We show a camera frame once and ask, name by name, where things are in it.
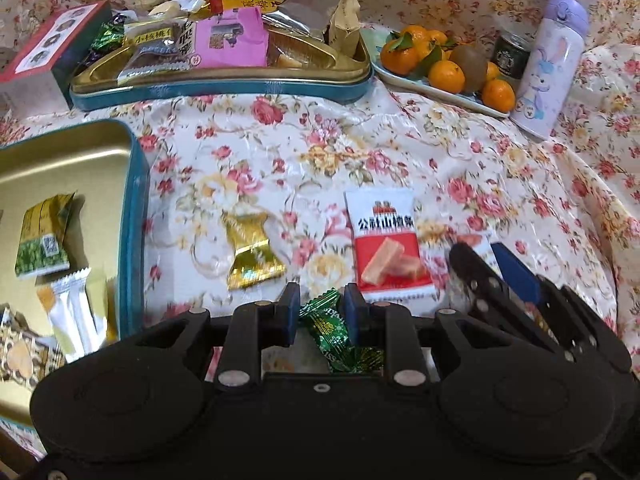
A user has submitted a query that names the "clear cake packet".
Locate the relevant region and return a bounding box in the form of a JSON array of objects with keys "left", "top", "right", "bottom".
[{"left": 117, "top": 19, "right": 194, "bottom": 86}]

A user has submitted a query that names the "yellow red strip packet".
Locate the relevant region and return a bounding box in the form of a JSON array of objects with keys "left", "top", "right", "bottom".
[{"left": 208, "top": 0, "right": 285, "bottom": 14}]

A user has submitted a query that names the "white foil snack packet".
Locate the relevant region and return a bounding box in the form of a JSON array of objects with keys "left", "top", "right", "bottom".
[{"left": 35, "top": 267, "right": 119, "bottom": 361}]

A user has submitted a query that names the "kiwi fruit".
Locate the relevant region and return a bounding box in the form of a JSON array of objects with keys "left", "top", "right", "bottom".
[{"left": 450, "top": 43, "right": 490, "bottom": 94}]

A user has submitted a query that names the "purple rabbit print bottle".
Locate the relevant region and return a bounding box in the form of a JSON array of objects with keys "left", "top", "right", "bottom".
[{"left": 509, "top": 0, "right": 591, "bottom": 141}]

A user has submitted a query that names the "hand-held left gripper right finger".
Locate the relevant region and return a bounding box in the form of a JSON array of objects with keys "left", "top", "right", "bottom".
[{"left": 342, "top": 282, "right": 502, "bottom": 393}]

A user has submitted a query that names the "red topped cardboard box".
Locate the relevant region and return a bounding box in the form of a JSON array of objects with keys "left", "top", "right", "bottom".
[{"left": 0, "top": 0, "right": 114, "bottom": 116}]

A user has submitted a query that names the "brown cream patterned packet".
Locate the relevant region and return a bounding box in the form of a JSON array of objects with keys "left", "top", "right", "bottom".
[{"left": 0, "top": 304, "right": 66, "bottom": 396}]

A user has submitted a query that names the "gold wrapped candy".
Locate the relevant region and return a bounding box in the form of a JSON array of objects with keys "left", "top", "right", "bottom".
[{"left": 219, "top": 211, "right": 287, "bottom": 291}]

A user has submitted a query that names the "teal tin full of packets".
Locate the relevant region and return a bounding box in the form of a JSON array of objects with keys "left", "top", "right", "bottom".
[{"left": 68, "top": 35, "right": 374, "bottom": 112}]

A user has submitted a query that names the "kraft paper snack packet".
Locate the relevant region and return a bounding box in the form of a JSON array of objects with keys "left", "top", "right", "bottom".
[{"left": 322, "top": 0, "right": 362, "bottom": 59}]

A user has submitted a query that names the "teal tin with gold inside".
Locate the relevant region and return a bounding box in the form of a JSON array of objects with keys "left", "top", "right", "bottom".
[{"left": 0, "top": 119, "right": 151, "bottom": 442}]

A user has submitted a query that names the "grey brown snack packet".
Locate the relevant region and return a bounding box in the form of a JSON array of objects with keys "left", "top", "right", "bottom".
[{"left": 262, "top": 0, "right": 346, "bottom": 44}]

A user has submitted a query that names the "cream wrapped candy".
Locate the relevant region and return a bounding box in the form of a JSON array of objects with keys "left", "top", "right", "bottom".
[{"left": 149, "top": 0, "right": 211, "bottom": 21}]

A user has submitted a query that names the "white tray of fruit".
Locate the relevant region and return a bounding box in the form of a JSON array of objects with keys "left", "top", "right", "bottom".
[{"left": 378, "top": 24, "right": 517, "bottom": 114}]

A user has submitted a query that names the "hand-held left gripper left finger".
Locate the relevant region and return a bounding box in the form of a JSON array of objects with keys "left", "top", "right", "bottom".
[{"left": 142, "top": 282, "right": 302, "bottom": 393}]

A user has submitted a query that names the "yellow green tea packet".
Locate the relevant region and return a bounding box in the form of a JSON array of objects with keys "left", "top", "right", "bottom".
[{"left": 13, "top": 192, "right": 79, "bottom": 279}]

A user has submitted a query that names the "white rectangular plate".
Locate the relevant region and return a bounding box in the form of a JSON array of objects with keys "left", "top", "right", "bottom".
[{"left": 359, "top": 27, "right": 516, "bottom": 120}]

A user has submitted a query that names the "pink snack packet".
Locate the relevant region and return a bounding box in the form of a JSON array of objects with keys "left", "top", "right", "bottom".
[{"left": 192, "top": 7, "right": 270, "bottom": 69}]

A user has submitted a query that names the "black coffee can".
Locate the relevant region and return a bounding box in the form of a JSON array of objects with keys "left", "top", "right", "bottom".
[{"left": 492, "top": 31, "right": 539, "bottom": 81}]

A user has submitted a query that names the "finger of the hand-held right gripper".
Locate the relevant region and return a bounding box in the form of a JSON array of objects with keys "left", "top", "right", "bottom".
[
  {"left": 491, "top": 241, "right": 635, "bottom": 374},
  {"left": 449, "top": 241, "right": 577, "bottom": 367}
]

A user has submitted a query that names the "red and white snack packet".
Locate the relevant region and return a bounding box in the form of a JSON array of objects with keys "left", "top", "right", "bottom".
[{"left": 344, "top": 187, "right": 436, "bottom": 306}]

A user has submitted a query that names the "dark green wrapped candy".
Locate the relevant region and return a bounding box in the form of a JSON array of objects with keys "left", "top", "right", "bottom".
[{"left": 89, "top": 12, "right": 126, "bottom": 54}]

